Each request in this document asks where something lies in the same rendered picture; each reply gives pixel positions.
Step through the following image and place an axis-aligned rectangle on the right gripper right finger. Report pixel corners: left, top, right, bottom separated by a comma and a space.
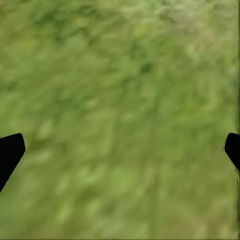
224, 133, 240, 172

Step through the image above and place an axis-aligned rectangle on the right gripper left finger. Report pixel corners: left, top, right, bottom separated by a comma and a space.
0, 133, 26, 192

